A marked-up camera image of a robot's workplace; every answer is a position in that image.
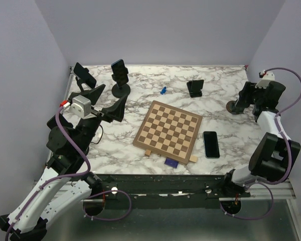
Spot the black smartphone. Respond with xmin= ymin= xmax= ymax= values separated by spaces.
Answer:
xmin=203 ymin=131 xmax=220 ymax=159

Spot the black corner phone stand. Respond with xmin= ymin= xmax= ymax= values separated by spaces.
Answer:
xmin=75 ymin=77 xmax=92 ymax=92

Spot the dark phone on corner stand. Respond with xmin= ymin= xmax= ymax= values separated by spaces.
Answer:
xmin=73 ymin=62 xmax=96 ymax=89

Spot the black round-base phone stand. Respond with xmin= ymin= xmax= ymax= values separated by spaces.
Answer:
xmin=111 ymin=67 xmax=131 ymax=99

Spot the small blue plastic piece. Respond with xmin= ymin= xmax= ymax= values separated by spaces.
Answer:
xmin=160 ymin=86 xmax=167 ymax=95

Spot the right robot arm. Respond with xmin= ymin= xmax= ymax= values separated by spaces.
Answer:
xmin=221 ymin=81 xmax=301 ymax=197

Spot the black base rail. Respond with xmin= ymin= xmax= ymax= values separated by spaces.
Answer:
xmin=89 ymin=174 xmax=250 ymax=210

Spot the dark blue card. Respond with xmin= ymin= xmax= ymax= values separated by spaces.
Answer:
xmin=165 ymin=158 xmax=179 ymax=168

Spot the small black folding stand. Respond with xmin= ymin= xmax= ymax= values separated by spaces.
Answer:
xmin=187 ymin=79 xmax=204 ymax=98

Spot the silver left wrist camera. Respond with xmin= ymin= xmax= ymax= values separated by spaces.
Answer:
xmin=61 ymin=95 xmax=94 ymax=119

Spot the wooden chessboard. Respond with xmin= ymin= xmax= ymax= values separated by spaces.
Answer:
xmin=133 ymin=100 xmax=203 ymax=165

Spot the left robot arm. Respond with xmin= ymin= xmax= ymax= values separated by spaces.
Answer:
xmin=0 ymin=81 xmax=294 ymax=240

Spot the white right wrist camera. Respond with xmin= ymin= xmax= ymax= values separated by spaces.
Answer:
xmin=255 ymin=70 xmax=275 ymax=89

